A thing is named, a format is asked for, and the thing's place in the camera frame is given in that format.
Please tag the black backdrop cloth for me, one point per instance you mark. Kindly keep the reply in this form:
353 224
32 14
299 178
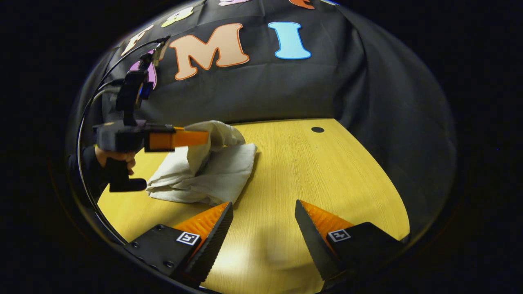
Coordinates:
286 90

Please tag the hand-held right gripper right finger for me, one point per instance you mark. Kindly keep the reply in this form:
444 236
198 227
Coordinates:
314 249

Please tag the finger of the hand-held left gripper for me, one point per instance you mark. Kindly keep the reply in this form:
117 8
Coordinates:
179 139

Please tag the white jeans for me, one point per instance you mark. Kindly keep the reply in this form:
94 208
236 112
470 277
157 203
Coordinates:
220 171

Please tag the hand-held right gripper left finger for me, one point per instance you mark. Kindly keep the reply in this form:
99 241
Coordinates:
212 249

